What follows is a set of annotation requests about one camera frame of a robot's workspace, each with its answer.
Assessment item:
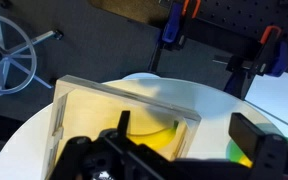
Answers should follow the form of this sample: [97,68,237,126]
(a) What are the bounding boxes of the brown flat board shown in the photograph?
[89,0,172,28]

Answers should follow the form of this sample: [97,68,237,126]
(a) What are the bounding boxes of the blue orange bar clamp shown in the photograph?
[213,25,288,101]
[148,0,202,73]

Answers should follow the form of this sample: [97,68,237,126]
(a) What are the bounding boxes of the green plate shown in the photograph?
[225,137,288,168]

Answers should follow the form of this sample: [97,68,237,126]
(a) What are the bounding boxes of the wooden tray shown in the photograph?
[42,74,202,180]

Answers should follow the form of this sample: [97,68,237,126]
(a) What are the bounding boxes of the yellow banana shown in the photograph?
[127,120,180,151]

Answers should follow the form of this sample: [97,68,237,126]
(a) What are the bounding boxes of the black perforated breadboard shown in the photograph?
[183,0,288,78]

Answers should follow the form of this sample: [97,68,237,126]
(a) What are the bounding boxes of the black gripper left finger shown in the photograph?
[117,110,132,137]

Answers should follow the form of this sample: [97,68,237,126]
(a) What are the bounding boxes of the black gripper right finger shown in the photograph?
[228,112,267,164]

